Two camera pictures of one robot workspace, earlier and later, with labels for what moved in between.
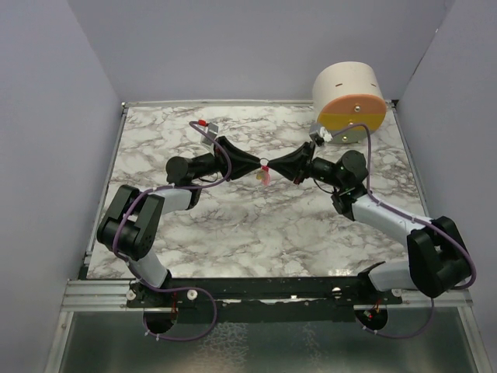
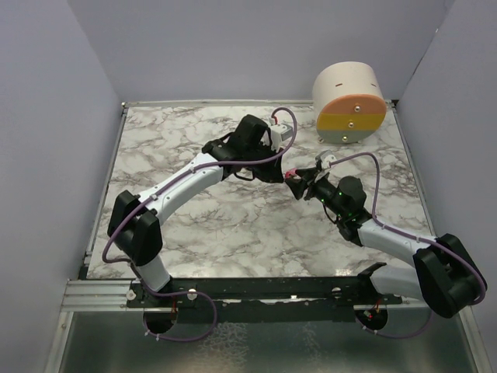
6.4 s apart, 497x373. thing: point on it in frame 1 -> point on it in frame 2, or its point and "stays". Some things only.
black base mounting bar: (182, 292) stays
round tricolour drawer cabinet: (349, 99) stays
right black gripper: (296, 165) -> (299, 186)
